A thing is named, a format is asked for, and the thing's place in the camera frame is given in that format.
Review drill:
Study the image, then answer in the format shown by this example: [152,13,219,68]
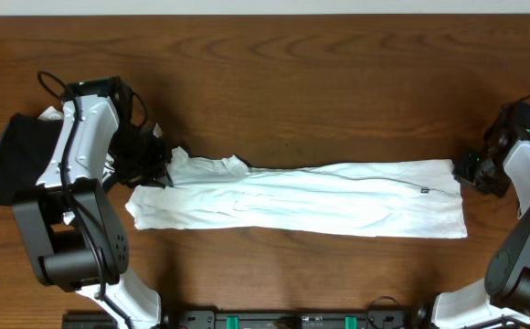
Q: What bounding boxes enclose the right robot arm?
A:
[424,132,530,328]

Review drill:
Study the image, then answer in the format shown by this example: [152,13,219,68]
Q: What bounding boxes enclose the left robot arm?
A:
[13,76,173,329]

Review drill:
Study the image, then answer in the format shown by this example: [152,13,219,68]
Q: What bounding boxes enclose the left black cable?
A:
[36,70,150,329]

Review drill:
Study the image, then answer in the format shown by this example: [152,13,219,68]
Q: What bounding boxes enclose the white Puma t-shirt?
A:
[125,148,468,239]

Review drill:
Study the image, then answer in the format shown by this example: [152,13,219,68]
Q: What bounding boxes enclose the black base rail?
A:
[61,309,412,329]

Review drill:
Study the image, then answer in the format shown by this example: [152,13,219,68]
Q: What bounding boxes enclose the folded black white shirt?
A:
[37,106,115,226]

